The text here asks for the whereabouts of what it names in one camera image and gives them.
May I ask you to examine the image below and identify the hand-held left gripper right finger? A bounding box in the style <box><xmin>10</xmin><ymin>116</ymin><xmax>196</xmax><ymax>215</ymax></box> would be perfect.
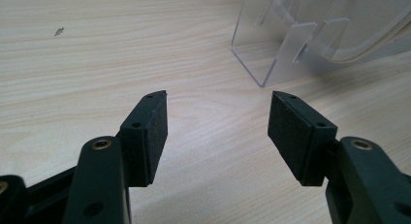
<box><xmin>267</xmin><ymin>90</ymin><xmax>339</xmax><ymax>187</ymax></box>

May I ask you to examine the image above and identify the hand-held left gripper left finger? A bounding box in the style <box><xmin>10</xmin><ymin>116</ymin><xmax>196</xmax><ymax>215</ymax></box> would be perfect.
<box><xmin>116</xmin><ymin>89</ymin><xmax>170</xmax><ymax>188</ymax></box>

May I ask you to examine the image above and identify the clear acrylic rack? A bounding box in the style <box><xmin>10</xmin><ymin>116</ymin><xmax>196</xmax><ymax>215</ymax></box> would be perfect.
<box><xmin>230</xmin><ymin>0</ymin><xmax>411</xmax><ymax>88</ymax></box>

